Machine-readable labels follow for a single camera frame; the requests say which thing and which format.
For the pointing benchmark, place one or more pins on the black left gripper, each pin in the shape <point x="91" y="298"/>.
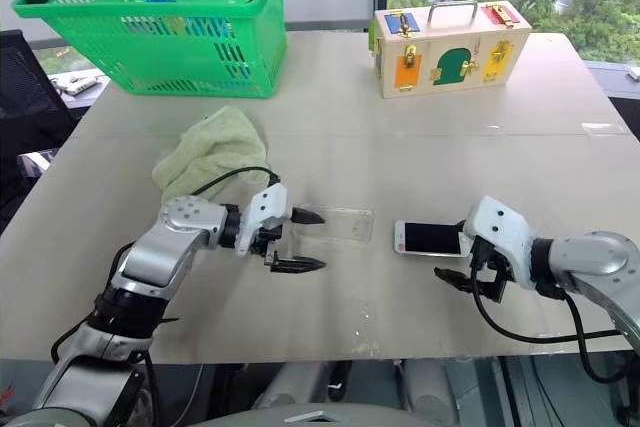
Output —
<point x="267" y="247"/>

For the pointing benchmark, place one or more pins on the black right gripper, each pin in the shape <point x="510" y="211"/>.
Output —
<point x="492" y="277"/>

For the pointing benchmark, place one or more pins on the clear plastic phone case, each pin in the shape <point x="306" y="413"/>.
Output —
<point x="345" y="227"/>

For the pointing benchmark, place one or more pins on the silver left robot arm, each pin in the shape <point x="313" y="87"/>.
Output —
<point x="150" y="257"/>

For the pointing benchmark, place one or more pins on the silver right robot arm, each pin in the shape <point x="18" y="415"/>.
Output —
<point x="595" y="257"/>

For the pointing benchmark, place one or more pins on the pale green towel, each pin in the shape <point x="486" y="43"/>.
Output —
<point x="215" y="147"/>

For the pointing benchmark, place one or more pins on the grey rounded shape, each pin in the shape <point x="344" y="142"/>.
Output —
<point x="290" y="387"/>

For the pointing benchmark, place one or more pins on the small grey block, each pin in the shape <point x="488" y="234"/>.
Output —
<point x="634" y="73"/>

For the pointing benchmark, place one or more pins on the white power strip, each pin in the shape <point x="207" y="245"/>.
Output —
<point x="80" y="87"/>

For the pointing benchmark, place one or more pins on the green plastic shopping basket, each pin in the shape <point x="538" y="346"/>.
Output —
<point x="150" y="9"/>

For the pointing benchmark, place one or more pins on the black mesh office chair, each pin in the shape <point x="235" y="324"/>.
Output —
<point x="25" y="92"/>

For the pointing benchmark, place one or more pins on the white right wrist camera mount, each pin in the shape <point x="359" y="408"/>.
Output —
<point x="500" y="227"/>

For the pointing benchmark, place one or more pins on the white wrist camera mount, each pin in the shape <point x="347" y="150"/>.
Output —
<point x="500" y="227"/>
<point x="265" y="207"/>

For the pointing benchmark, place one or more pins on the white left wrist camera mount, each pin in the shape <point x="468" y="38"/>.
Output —
<point x="265" y="207"/>

